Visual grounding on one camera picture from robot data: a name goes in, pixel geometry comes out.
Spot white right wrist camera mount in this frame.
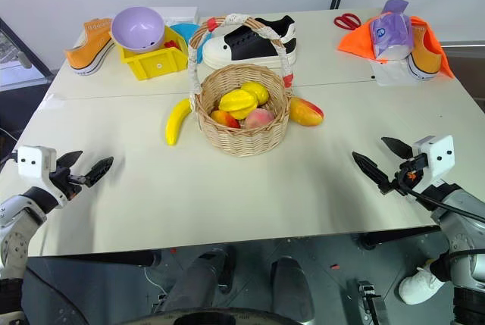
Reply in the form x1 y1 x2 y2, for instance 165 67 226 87
411 134 455 190

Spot purple plastic bowl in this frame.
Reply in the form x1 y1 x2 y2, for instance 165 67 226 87
110 6 167 54

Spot large red yellow toy mango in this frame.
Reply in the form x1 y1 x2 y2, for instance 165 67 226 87
288 96 326 128

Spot black floor stand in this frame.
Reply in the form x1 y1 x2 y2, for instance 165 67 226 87
357 280 390 325

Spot small red yellow toy mango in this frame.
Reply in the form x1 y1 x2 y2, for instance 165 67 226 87
209 109 241 130

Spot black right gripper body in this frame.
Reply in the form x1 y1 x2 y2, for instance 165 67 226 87
388 154 430 195

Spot red handled scissors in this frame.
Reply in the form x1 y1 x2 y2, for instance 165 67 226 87
333 12 362 31

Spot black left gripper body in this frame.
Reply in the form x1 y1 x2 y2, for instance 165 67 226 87
48 167 86 202

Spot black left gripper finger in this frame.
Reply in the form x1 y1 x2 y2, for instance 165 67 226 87
56 150 84 171
83 156 114 189

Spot white plastic bag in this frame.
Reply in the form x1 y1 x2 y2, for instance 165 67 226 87
372 57 417 86

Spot black and white sneaker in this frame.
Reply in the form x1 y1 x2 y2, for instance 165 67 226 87
202 14 298 73

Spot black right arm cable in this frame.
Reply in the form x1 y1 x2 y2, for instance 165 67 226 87
400 173 485 223

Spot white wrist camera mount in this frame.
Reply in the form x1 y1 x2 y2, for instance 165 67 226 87
17 145 71 209
411 134 455 190

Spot dark rounded robot torso edge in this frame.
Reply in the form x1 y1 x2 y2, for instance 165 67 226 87
120 308 302 325

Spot white sneaker of bystander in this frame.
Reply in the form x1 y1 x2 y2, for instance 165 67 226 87
398 265 445 305

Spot wicker basket with handle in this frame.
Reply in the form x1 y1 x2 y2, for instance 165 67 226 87
187 12 296 158

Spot purple plastic bag pack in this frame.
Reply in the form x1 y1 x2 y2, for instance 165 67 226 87
368 0 414 61

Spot pink toy peach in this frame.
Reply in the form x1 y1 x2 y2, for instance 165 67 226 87
243 108 275 130

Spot yellow toy banana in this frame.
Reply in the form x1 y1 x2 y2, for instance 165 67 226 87
164 98 192 147

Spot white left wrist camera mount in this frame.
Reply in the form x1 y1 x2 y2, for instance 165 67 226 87
17 145 71 209

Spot yellow plastic storage bin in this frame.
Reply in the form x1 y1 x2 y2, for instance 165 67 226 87
120 25 189 82

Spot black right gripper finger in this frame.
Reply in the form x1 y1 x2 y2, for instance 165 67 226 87
380 136 414 160
352 151 391 195

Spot blue plastic object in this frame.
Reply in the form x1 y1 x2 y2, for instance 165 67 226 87
168 22 201 54

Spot orange canvas sneaker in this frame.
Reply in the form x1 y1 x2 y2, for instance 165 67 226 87
406 23 445 82
63 17 117 76

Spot yellow starfruit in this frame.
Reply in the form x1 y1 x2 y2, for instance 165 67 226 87
217 89 259 120

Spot orange cloth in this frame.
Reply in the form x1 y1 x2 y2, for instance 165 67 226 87
337 15 455 80

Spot dark rounded robot leg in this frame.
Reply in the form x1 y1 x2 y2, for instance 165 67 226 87
270 256 316 325
163 251 236 313

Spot white cardboard box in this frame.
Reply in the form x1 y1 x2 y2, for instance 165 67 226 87
160 6 199 25

